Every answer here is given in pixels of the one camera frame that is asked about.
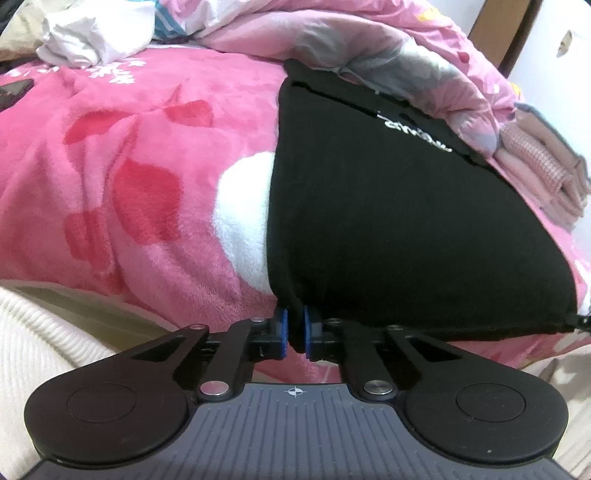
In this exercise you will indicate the blue patterned quilt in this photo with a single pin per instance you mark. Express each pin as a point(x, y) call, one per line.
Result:
point(166, 23)

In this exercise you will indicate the pink floral duvet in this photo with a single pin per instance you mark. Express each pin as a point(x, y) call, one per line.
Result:
point(415, 60)

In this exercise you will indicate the light blue folded towel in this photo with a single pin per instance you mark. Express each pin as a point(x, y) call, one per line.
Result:
point(531, 110)

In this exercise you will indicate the brown wooden door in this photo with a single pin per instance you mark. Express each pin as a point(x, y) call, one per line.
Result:
point(517, 27)

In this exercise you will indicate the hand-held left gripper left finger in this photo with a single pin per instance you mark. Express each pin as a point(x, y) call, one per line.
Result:
point(282, 334)

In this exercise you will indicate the yellow hanging wall ornament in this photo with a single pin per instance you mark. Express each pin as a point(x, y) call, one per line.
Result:
point(565, 41)

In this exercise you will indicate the pink plush bed blanket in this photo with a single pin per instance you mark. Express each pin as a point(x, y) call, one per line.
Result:
point(138, 138)

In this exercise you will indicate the white crumpled garment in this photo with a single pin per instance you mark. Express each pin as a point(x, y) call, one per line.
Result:
point(92, 37)

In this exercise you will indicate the black smartphone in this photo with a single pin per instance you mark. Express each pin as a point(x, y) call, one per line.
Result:
point(14, 92)

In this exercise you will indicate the white ribbed knit sweater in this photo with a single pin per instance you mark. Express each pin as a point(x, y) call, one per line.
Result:
point(55, 341)

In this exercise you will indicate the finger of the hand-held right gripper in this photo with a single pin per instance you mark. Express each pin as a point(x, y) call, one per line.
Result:
point(581, 322)

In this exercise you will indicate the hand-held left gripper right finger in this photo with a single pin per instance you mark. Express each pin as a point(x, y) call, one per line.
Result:
point(310, 334)

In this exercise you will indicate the black t-shirt with white print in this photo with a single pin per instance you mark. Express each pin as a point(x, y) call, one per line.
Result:
point(392, 207)

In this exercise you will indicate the pale pink folded blanket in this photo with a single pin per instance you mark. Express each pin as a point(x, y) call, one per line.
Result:
point(558, 138)

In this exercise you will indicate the beige garment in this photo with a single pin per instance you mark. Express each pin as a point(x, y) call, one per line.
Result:
point(23, 27)

